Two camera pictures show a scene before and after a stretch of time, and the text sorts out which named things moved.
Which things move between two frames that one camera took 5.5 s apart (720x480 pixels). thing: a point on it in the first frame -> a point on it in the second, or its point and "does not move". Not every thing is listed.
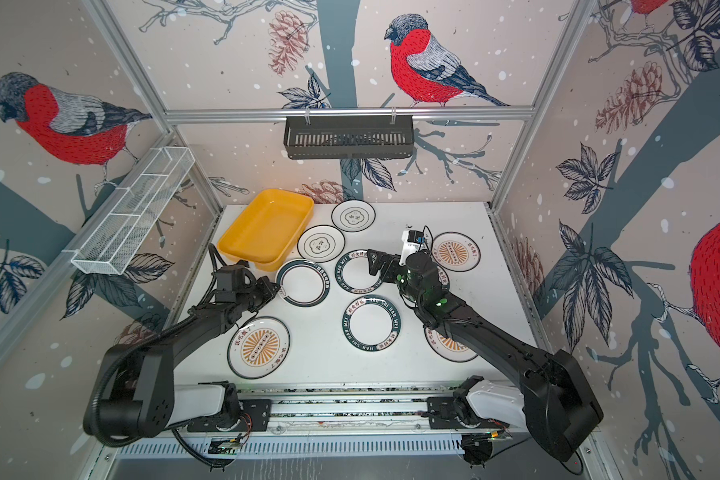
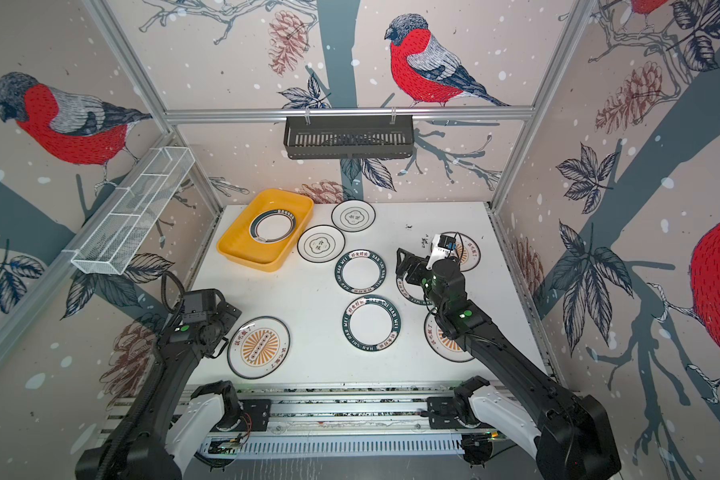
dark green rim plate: [303, 283] -> [272, 226]
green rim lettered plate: [352, 271] does not move
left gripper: [263, 282] -> [228, 313]
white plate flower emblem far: [353, 216] does not move
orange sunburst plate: [259, 347] does not move
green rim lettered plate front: [371, 323] does not move
